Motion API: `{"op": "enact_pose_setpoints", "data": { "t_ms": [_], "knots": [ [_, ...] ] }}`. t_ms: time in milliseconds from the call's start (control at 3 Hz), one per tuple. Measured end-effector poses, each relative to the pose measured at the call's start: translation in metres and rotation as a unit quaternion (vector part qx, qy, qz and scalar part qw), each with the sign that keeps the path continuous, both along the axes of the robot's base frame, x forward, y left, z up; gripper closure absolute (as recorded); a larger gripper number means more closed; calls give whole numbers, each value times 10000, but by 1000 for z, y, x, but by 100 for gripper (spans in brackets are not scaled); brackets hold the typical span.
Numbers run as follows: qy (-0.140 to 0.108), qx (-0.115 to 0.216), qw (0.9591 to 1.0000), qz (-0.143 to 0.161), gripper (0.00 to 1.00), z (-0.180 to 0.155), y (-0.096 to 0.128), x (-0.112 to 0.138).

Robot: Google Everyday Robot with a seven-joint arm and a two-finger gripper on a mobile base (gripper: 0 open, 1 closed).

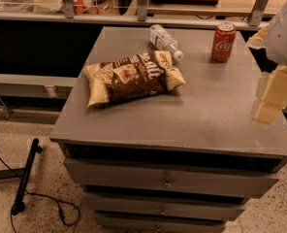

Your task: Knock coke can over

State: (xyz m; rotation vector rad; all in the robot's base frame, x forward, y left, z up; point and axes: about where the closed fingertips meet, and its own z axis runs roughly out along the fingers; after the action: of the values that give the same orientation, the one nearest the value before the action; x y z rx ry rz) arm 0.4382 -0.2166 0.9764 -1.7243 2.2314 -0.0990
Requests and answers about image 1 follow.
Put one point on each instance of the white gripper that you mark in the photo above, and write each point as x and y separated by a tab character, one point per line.
285	38

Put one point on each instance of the red coke can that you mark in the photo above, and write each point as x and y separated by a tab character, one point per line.
224	36

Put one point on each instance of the grey metal railing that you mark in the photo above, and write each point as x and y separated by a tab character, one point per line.
244	14

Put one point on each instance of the clear plastic water bottle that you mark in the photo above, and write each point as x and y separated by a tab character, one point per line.
163	40

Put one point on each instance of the brown chip bag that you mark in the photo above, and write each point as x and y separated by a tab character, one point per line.
136	76

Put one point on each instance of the grey drawer cabinet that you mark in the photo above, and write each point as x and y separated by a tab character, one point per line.
185	161

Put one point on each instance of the top grey drawer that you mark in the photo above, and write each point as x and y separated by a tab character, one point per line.
140	175

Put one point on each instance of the grey drawer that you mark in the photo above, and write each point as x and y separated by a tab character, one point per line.
155	206
159	224
140	175

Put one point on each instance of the middle grey drawer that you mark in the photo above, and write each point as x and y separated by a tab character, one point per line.
155	206

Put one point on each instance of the bottom grey drawer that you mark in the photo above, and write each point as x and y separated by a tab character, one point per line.
159	224

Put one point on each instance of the grey low bench shelf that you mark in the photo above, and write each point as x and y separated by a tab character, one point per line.
36	86

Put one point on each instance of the black floor stand bar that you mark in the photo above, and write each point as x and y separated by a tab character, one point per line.
18	205

